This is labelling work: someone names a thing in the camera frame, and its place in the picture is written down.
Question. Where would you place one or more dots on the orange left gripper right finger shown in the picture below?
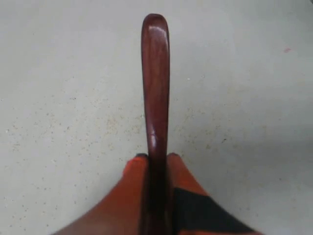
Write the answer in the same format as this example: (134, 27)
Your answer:
(194, 212)

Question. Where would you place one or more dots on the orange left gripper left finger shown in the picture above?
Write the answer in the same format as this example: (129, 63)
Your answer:
(121, 211)

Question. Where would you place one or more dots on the dark red wooden spoon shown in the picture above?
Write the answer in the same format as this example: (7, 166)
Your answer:
(155, 58)

